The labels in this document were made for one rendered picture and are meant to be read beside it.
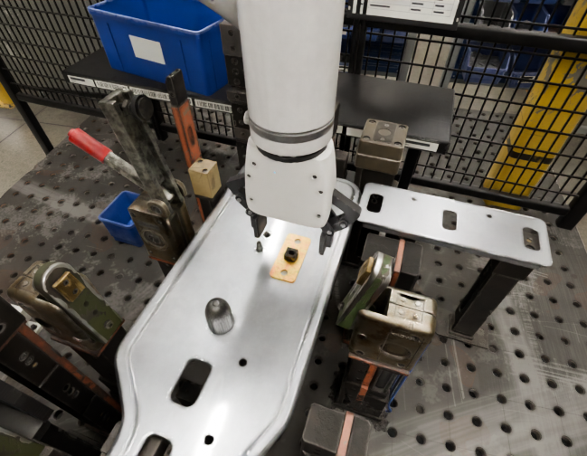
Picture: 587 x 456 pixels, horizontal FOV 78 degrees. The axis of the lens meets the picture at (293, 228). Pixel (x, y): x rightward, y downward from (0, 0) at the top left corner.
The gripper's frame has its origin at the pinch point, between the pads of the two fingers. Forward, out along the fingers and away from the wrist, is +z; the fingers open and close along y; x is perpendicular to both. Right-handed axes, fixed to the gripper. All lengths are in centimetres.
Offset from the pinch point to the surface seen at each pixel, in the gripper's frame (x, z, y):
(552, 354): 15, 35, 51
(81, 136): -0.3, -9.2, -29.6
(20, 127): 118, 105, -245
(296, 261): -0.6, 4.8, 0.9
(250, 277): -5.1, 5.1, -4.3
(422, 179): 55, 29, 20
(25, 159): 90, 105, -211
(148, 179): -1.8, -5.8, -19.3
